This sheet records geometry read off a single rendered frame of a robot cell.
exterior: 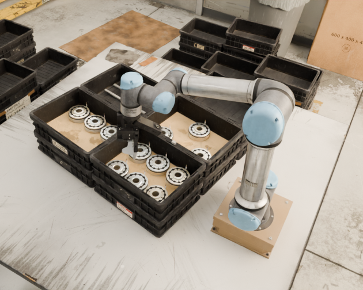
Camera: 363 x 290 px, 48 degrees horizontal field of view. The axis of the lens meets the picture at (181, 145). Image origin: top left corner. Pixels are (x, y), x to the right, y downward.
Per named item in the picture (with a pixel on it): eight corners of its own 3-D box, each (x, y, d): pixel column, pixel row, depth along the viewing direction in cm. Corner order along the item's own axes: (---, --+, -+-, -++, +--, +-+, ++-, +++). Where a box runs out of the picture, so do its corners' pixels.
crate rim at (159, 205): (207, 168, 172) (207, 164, 170) (160, 211, 154) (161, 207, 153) (137, 125, 189) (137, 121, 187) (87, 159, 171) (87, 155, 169)
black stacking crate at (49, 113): (136, 140, 195) (136, 122, 187) (90, 174, 178) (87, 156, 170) (80, 104, 212) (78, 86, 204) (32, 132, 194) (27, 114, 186)
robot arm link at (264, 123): (267, 212, 157) (298, 93, 122) (254, 240, 147) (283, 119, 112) (238, 201, 161) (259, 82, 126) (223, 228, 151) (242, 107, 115)
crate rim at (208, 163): (245, 133, 190) (246, 129, 188) (207, 168, 172) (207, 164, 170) (178, 96, 206) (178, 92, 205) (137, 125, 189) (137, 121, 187)
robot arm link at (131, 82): (136, 86, 135) (115, 77, 137) (136, 112, 142) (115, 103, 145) (148, 75, 140) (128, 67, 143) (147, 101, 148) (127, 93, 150)
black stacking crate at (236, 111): (271, 118, 214) (276, 100, 206) (241, 147, 197) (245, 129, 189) (210, 87, 231) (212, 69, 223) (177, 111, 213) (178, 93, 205)
